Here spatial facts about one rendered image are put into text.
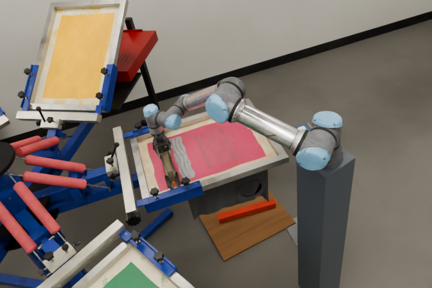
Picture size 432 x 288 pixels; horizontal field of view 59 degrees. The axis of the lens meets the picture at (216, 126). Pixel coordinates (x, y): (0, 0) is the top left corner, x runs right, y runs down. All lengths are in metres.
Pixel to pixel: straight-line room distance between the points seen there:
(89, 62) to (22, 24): 1.36
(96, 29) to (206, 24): 1.59
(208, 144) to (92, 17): 1.21
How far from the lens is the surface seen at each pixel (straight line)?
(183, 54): 4.13
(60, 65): 2.77
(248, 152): 2.14
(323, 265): 2.29
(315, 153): 1.48
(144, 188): 2.05
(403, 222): 3.11
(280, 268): 2.81
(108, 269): 1.88
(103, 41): 2.67
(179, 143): 2.28
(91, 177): 2.16
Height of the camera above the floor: 2.46
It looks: 40 degrees down
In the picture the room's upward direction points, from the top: 11 degrees counter-clockwise
